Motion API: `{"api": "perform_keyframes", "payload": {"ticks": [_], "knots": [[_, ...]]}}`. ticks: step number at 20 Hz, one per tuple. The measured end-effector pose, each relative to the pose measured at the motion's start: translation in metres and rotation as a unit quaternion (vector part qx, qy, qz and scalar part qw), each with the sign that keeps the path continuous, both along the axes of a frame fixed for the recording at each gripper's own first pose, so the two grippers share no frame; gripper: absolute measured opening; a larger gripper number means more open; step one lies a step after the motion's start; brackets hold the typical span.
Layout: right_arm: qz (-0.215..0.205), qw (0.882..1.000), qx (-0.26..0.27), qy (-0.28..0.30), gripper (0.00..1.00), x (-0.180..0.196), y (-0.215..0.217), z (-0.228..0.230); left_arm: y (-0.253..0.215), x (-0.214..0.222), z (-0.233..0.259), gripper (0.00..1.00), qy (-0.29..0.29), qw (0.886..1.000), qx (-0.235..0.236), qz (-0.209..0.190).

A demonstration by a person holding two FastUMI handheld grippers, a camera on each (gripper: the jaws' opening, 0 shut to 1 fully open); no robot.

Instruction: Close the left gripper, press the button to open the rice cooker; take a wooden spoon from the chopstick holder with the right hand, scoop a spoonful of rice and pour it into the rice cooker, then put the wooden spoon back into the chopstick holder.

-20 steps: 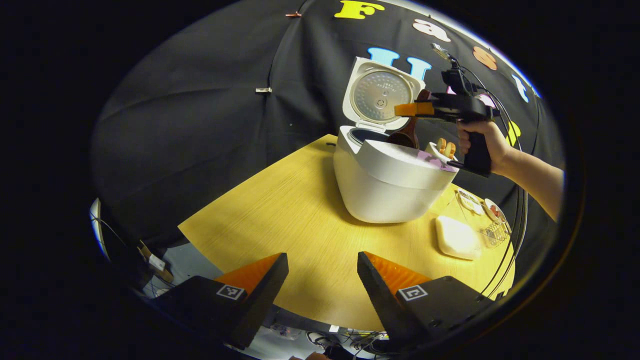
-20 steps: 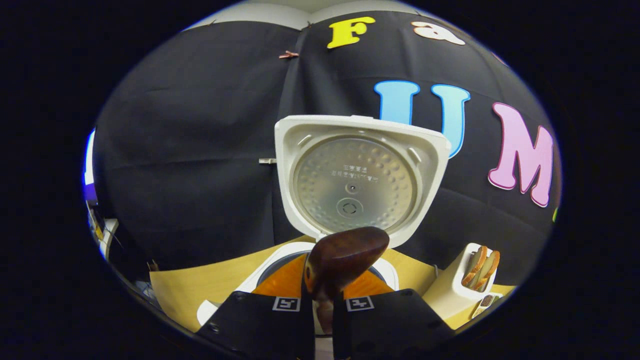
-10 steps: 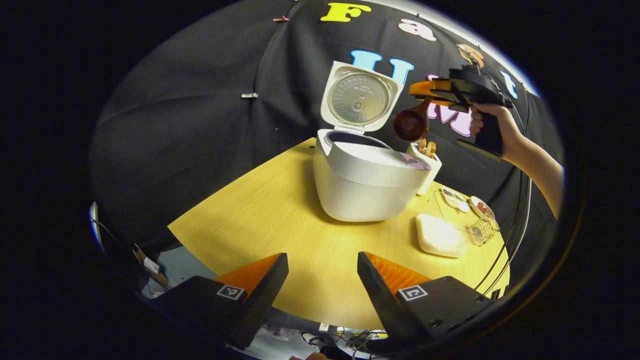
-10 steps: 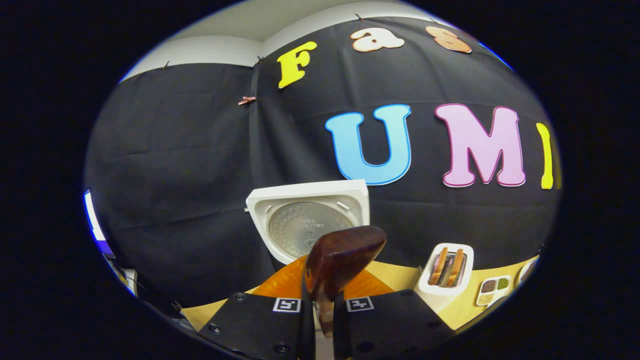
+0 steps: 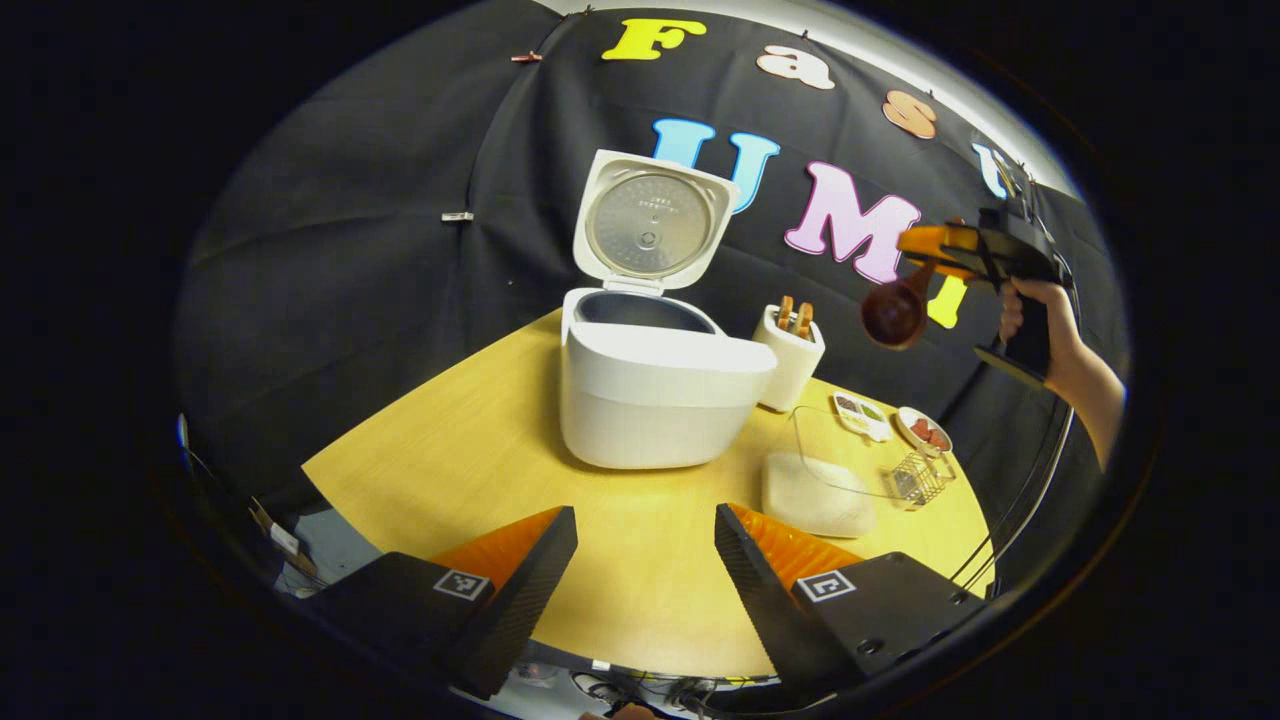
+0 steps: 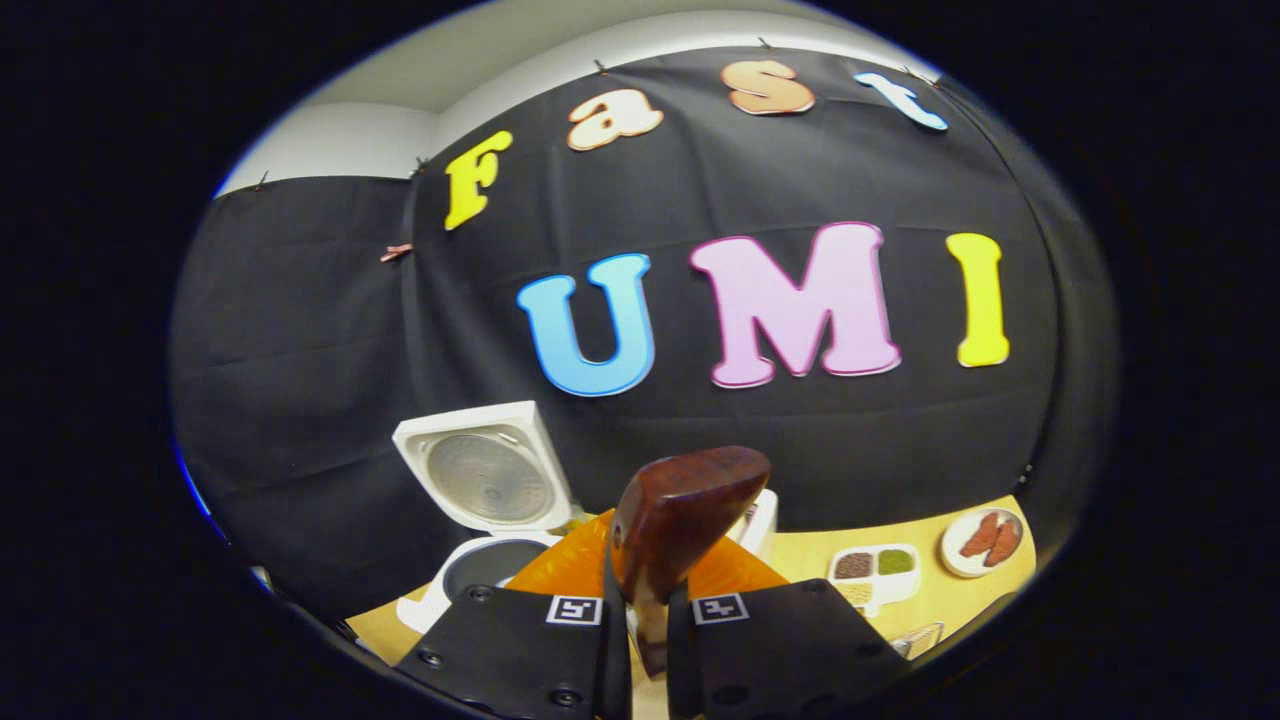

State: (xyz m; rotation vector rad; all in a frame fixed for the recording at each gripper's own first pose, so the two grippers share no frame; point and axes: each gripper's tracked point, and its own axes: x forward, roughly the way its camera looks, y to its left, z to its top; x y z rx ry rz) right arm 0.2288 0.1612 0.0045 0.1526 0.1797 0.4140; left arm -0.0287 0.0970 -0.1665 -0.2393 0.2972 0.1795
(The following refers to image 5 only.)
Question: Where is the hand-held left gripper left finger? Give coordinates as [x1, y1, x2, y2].
[303, 506, 580, 700]

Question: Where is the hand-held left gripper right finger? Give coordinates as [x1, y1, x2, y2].
[714, 503, 991, 703]

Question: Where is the brown wooden spoon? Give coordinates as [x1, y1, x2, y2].
[861, 258, 941, 351]

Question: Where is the clear rice container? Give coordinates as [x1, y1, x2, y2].
[762, 405, 901, 539]

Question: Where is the metal wire chopstick holder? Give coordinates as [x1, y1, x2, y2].
[884, 450, 957, 511]

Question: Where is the white rice cooker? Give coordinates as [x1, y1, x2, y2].
[559, 149, 779, 471]

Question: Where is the white oval plate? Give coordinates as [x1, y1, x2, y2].
[895, 405, 954, 456]

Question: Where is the white divided bean dish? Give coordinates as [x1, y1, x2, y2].
[833, 392, 893, 443]

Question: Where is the white toaster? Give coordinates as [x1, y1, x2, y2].
[752, 303, 827, 413]

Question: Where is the black backdrop cloth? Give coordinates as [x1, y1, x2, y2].
[172, 5, 1131, 601]

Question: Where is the black cable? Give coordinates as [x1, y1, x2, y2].
[950, 400, 1077, 593]

